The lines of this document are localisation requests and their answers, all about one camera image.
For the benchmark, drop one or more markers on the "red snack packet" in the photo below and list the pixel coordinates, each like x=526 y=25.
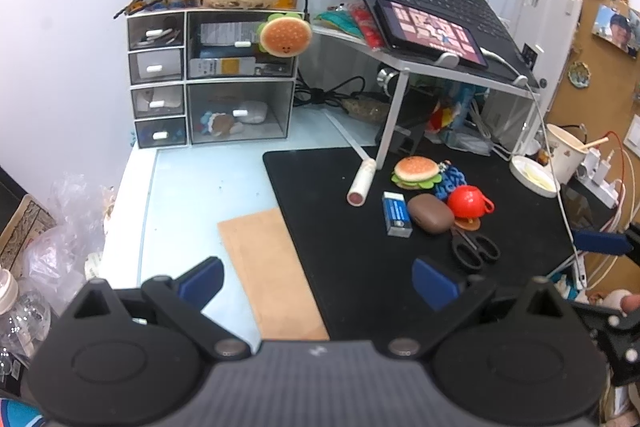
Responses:
x=367 y=29

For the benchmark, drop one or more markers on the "white bottle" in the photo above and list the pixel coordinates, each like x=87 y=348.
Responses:
x=7 y=292

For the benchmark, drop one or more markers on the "white power strip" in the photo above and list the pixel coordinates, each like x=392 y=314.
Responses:
x=600 y=182

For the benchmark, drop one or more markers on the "blue and white eraser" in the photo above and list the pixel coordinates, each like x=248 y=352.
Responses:
x=397 y=214

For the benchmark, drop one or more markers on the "red round toy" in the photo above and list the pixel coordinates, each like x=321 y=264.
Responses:
x=465 y=202

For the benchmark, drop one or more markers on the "green snack packet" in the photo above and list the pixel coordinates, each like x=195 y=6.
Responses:
x=340 y=19

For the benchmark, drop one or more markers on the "blue knitted charm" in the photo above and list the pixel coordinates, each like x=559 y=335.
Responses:
x=452 y=182

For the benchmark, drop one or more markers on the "smiling hamburger plush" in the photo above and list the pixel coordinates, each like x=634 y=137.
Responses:
x=285 y=36

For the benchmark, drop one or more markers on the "round decorated badge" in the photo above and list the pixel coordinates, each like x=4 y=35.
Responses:
x=580 y=74

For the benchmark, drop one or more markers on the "white shallow dish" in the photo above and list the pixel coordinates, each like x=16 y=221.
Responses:
x=532 y=177

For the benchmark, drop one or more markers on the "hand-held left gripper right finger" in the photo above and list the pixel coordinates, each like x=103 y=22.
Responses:
x=432 y=289

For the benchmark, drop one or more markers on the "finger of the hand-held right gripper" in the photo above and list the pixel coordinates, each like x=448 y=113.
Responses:
x=600 y=242

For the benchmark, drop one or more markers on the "large drawer with plush toys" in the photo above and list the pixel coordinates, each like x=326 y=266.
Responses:
x=275 y=127

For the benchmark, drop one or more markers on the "silver and black speaker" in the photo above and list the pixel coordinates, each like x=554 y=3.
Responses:
x=386 y=79

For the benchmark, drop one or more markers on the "wooden stirring stick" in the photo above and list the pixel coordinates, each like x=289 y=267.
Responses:
x=592 y=143

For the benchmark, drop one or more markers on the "hamburger toy with lettuce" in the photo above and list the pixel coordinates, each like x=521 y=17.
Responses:
x=415 y=172

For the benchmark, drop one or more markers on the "cork board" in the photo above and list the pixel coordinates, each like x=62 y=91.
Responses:
x=600 y=97

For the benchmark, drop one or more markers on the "clear plastic bags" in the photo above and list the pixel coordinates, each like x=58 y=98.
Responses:
x=55 y=247

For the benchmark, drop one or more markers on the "small empty clear drawer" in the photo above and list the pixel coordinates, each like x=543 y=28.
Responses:
x=170 y=62

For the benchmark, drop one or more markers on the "patterned box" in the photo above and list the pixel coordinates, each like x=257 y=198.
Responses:
x=25 y=227

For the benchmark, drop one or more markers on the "large drawer with papers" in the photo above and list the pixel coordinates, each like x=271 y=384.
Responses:
x=220 y=32

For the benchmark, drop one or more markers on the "white laptop stand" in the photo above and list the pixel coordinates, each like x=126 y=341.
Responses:
x=395 y=117

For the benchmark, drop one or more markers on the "brown speckled packet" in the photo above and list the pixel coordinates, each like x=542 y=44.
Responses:
x=367 y=107

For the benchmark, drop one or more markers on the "black desk mat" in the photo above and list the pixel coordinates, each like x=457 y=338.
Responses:
x=350 y=257

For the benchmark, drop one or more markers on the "clear bag under stand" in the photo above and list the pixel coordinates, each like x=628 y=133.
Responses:
x=467 y=142

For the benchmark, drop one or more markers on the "small drawer with blue bits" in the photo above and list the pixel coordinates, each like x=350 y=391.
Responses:
x=172 y=129

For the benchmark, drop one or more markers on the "white box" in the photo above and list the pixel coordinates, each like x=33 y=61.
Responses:
x=550 y=22

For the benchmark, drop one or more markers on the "white roller rod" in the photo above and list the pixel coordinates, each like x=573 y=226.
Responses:
x=362 y=182

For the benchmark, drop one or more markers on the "black tablet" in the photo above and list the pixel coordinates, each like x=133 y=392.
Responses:
x=430 y=29

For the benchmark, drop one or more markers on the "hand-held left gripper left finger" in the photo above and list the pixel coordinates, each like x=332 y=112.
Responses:
x=202 y=279

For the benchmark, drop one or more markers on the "pinned photo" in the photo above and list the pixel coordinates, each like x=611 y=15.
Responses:
x=617 y=29

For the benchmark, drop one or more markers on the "white paper cup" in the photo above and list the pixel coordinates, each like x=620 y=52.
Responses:
x=562 y=152

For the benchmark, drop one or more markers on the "black scissors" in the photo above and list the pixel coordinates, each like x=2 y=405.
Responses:
x=470 y=252

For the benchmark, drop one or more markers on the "white desktop drawer cabinet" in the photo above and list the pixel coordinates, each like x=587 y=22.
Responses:
x=225 y=81

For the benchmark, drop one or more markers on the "small drawer with paper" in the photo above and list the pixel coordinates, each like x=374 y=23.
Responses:
x=170 y=97

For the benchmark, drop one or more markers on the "brown oval case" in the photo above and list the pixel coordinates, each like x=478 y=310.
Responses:
x=430 y=214

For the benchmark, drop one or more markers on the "blue and brown plush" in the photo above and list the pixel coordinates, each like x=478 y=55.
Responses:
x=217 y=123

